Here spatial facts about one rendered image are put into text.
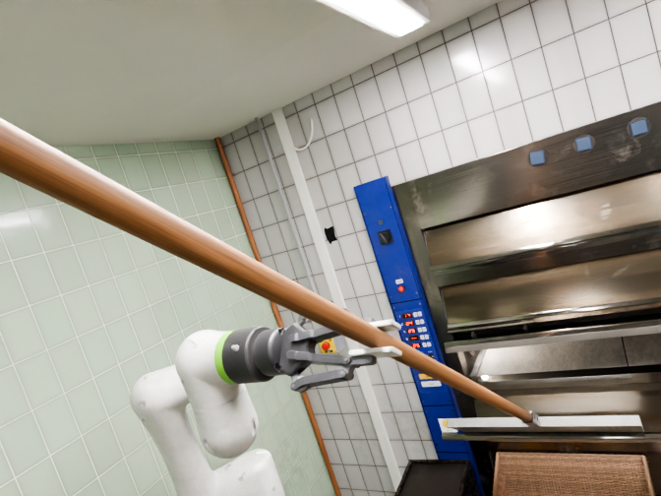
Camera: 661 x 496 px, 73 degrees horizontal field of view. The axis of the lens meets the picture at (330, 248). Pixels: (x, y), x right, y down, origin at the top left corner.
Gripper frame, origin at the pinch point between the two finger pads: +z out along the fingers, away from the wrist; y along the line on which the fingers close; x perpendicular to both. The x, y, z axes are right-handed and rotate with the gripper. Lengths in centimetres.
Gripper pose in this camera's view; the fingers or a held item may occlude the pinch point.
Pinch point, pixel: (375, 340)
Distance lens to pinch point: 65.3
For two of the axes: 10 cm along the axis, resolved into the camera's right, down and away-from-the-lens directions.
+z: 8.4, -2.1, -5.1
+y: -0.5, 8.9, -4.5
